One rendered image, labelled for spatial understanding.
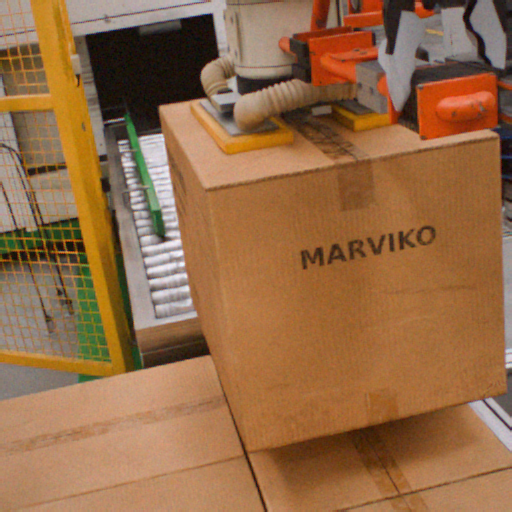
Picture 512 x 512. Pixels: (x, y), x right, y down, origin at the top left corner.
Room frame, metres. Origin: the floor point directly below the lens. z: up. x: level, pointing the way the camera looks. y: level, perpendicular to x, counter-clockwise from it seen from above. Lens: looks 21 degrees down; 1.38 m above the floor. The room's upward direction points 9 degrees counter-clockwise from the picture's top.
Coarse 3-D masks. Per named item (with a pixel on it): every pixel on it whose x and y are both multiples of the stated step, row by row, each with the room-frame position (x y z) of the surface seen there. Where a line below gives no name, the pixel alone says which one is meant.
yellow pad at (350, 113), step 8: (336, 104) 1.35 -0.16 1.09; (344, 104) 1.32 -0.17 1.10; (352, 104) 1.31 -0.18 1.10; (360, 104) 1.30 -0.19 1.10; (336, 112) 1.31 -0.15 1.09; (344, 112) 1.29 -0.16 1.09; (352, 112) 1.28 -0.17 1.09; (360, 112) 1.26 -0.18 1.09; (368, 112) 1.26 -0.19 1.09; (376, 112) 1.26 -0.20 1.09; (336, 120) 1.31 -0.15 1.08; (344, 120) 1.27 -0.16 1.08; (352, 120) 1.24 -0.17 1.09; (360, 120) 1.23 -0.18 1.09; (368, 120) 1.23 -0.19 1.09; (376, 120) 1.24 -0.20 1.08; (384, 120) 1.24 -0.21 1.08; (352, 128) 1.24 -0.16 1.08; (360, 128) 1.23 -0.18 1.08; (368, 128) 1.23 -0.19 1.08
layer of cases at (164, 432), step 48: (96, 384) 1.59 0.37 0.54; (144, 384) 1.56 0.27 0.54; (192, 384) 1.53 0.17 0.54; (0, 432) 1.46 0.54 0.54; (48, 432) 1.43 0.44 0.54; (96, 432) 1.40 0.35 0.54; (144, 432) 1.38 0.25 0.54; (192, 432) 1.35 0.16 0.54; (384, 432) 1.26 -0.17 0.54; (432, 432) 1.24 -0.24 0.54; (480, 432) 1.21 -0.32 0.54; (0, 480) 1.29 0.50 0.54; (48, 480) 1.27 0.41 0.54; (96, 480) 1.25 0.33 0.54; (144, 480) 1.23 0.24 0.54; (192, 480) 1.21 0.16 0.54; (240, 480) 1.19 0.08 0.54; (288, 480) 1.17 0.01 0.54; (336, 480) 1.15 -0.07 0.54; (384, 480) 1.13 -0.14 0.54; (432, 480) 1.11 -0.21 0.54; (480, 480) 1.09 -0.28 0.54
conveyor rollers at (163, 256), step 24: (120, 144) 3.80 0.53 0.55; (144, 144) 3.72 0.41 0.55; (168, 192) 2.92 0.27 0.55; (144, 216) 2.72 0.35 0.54; (168, 216) 2.65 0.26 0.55; (144, 240) 2.45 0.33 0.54; (168, 240) 2.45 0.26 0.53; (144, 264) 2.29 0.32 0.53; (168, 264) 2.20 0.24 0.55; (168, 288) 2.09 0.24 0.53; (168, 312) 1.91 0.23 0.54
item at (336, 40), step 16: (304, 32) 1.18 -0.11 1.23; (320, 32) 1.18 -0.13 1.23; (336, 32) 1.18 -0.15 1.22; (352, 32) 1.18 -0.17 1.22; (368, 32) 1.11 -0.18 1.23; (304, 48) 1.10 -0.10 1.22; (320, 48) 1.10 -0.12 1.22; (336, 48) 1.10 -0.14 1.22; (352, 48) 1.10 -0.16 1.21; (368, 48) 1.11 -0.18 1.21; (304, 64) 1.13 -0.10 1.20; (320, 64) 1.10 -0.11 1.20; (304, 80) 1.11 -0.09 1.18; (320, 80) 1.10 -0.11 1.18
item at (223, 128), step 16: (192, 112) 1.50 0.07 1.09; (208, 112) 1.42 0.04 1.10; (224, 112) 1.38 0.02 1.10; (208, 128) 1.34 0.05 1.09; (224, 128) 1.28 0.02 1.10; (272, 128) 1.24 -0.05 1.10; (224, 144) 1.21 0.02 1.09; (240, 144) 1.20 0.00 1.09; (256, 144) 1.21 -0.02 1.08; (272, 144) 1.21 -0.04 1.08
